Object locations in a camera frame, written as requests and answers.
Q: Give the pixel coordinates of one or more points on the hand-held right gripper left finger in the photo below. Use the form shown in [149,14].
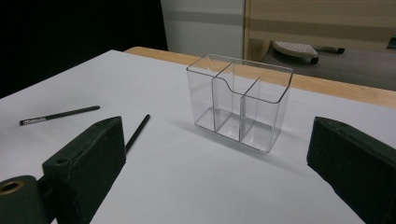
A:
[87,161]

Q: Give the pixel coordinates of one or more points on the office chair base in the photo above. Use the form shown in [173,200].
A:
[295,49]

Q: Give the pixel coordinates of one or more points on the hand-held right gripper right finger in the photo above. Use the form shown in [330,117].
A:
[355,168]

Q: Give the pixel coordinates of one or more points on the thin brush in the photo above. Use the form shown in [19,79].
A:
[62,114]

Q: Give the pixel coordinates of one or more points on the clear acrylic organizer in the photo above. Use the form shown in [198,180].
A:
[264,124]

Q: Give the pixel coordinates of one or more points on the black makeup brush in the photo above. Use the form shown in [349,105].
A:
[138,132]

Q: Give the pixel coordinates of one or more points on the white cabinet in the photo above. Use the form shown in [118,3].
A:
[202,31]

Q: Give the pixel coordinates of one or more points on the white table sheet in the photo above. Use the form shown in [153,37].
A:
[186,186]

